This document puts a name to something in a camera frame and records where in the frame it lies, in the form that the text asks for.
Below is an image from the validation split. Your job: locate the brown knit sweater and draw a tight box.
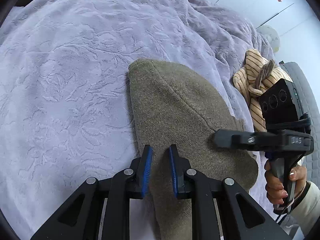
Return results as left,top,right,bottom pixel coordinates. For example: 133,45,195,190
128,59,258,239

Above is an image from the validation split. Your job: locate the person's right hand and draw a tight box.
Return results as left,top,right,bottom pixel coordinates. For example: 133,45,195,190
264,161,307,205

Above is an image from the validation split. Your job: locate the striped beige garment pile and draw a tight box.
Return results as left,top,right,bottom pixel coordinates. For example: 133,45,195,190
233,49,292,132

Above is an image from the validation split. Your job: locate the grey fuzzy garment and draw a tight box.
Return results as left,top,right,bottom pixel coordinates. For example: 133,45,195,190
254,60,275,89

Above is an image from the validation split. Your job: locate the lavender textured bedspread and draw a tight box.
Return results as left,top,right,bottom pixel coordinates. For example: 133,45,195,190
1,0,273,239

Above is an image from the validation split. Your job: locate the white round pleated pillow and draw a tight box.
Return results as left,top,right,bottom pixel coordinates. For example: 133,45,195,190
257,24,280,53

